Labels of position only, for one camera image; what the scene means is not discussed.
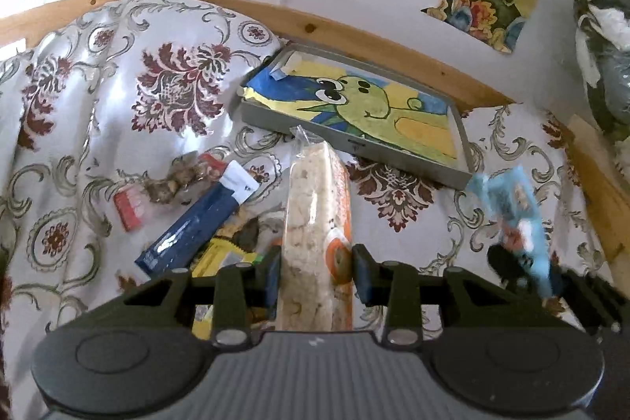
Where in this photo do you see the small red white packet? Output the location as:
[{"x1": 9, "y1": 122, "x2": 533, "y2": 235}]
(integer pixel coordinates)
[{"x1": 113, "y1": 184, "x2": 146, "y2": 232}]

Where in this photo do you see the yellow green snack pack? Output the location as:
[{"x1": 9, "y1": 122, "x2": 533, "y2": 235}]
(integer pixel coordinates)
[{"x1": 192, "y1": 226, "x2": 281, "y2": 340}]

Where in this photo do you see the blue cartoon snack packet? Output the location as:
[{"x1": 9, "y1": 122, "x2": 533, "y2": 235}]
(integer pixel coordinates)
[{"x1": 467, "y1": 166, "x2": 553, "y2": 298}]

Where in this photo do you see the plastic bag of clothes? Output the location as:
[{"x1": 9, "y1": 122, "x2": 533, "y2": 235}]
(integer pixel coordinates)
[{"x1": 573, "y1": 0, "x2": 629, "y2": 142}]

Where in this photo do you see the floral white bedspread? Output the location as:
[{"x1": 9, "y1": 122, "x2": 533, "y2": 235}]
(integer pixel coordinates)
[{"x1": 1, "y1": 0, "x2": 612, "y2": 419}]

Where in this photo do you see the dark blue snack pouch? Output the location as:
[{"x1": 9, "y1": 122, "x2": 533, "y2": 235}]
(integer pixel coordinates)
[{"x1": 135, "y1": 161, "x2": 259, "y2": 277}]

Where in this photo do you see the clear bag of nuts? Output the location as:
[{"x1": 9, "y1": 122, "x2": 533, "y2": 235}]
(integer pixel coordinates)
[{"x1": 144, "y1": 151, "x2": 228, "y2": 205}]

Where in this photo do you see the wooden bed frame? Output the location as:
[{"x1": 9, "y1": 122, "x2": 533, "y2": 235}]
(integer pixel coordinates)
[{"x1": 1, "y1": 0, "x2": 629, "y2": 263}]

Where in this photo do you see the orange rice cracker pack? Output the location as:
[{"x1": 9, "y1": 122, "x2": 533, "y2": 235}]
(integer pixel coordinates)
[{"x1": 276, "y1": 126, "x2": 354, "y2": 331}]

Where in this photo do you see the grey tray with frog drawing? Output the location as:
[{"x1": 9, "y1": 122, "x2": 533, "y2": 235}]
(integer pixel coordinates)
[{"x1": 239, "y1": 43, "x2": 472, "y2": 190}]

